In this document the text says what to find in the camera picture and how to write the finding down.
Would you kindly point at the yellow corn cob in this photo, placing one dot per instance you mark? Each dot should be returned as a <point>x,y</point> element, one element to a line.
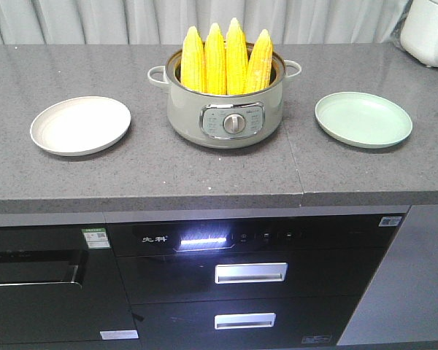
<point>192,70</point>
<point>236,58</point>
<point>260,64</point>
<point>215,56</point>

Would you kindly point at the pale green electric cooking pot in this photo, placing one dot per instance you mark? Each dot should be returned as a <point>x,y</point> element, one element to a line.
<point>224,122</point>

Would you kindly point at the black built-in disinfection cabinet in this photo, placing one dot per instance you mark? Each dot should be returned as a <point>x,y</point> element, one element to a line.
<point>249,283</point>

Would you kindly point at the beige round plate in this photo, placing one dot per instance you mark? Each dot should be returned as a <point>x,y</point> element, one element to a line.
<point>80,126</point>

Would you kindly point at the light green round plate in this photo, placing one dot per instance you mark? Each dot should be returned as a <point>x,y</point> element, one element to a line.
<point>363,120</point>

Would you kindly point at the black built-in dishwasher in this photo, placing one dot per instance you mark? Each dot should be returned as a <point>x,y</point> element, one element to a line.
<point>61,283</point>

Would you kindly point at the white rice cooker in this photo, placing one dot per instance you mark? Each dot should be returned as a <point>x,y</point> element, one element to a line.
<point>419,34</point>

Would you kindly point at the grey pleated curtain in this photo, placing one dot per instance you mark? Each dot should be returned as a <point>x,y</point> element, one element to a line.
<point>166,22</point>

